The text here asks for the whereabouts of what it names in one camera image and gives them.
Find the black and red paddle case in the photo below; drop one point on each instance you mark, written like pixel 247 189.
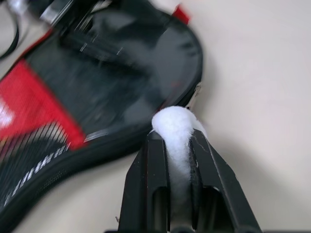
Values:
pixel 73 97

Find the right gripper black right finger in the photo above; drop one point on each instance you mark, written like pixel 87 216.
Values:
pixel 213 184

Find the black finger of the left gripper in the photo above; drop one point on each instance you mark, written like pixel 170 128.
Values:
pixel 107 48

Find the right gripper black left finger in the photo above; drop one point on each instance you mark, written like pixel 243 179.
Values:
pixel 145 184

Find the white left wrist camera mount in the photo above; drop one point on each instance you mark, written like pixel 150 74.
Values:
pixel 48 14

